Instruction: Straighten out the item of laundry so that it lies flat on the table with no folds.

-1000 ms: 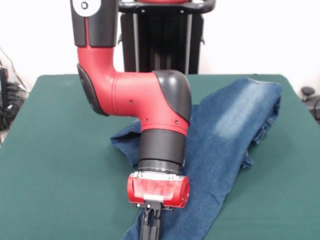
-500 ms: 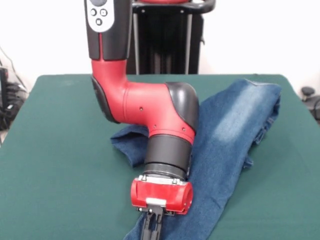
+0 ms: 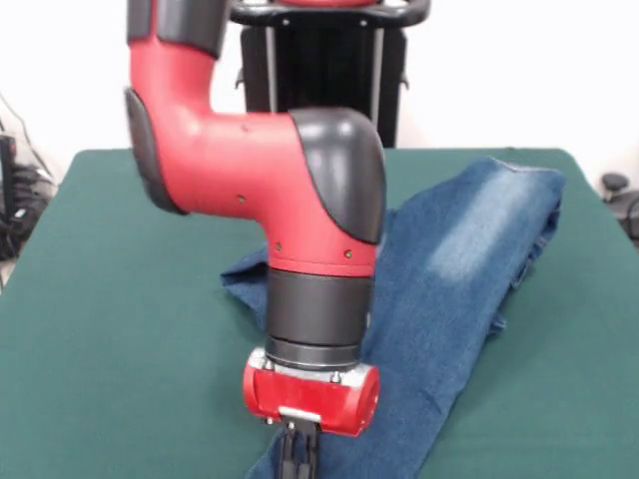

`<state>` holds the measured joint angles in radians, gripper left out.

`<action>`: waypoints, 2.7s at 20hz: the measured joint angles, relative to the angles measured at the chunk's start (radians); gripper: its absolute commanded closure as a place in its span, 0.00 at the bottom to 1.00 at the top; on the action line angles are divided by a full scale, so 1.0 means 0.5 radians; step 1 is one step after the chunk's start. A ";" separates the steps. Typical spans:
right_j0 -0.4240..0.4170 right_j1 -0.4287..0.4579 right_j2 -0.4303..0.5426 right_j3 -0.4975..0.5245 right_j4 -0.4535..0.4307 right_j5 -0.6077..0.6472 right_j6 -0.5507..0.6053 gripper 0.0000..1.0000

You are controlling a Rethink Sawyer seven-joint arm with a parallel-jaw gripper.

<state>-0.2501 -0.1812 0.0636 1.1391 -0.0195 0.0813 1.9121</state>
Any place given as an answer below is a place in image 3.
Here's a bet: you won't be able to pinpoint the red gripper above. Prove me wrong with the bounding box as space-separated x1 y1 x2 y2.
243 359 380 479

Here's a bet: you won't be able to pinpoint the blue denim jeans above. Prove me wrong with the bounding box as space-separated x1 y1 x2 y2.
221 157 567 479

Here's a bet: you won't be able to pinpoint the dark green table cloth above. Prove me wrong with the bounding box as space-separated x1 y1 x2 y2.
0 147 639 479

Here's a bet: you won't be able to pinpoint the black equipment box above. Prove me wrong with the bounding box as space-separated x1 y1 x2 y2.
0 133 16 221

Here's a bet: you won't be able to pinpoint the black cable bundle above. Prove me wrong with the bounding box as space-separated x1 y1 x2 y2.
0 164 55 261

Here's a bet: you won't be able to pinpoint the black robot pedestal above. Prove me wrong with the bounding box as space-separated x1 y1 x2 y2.
229 0 431 149

